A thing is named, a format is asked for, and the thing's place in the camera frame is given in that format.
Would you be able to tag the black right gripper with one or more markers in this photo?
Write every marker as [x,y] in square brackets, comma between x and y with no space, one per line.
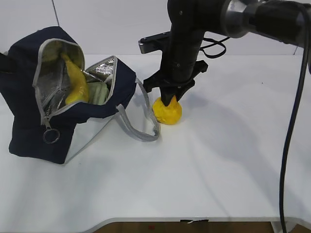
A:
[176,68]

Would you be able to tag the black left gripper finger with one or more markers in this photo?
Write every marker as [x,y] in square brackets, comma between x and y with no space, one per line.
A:
[5,64]

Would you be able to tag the yellow toy pear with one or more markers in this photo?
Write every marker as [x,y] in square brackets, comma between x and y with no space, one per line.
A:
[168,115]

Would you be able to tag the navy blue lunch bag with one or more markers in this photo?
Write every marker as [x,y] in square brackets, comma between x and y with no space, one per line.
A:
[36,90]

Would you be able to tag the green lid glass container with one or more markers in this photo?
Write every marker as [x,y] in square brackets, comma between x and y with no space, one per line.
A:
[98,93]

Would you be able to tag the yellow banana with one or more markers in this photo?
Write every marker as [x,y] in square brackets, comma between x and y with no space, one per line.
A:
[79,88]

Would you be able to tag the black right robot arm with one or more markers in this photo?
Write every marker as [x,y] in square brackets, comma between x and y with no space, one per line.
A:
[282,20]

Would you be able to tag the black tape on table edge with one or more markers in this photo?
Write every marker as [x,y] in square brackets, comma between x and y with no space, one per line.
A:
[191,221]

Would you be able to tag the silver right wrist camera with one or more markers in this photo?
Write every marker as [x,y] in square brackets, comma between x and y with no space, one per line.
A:
[154,42]

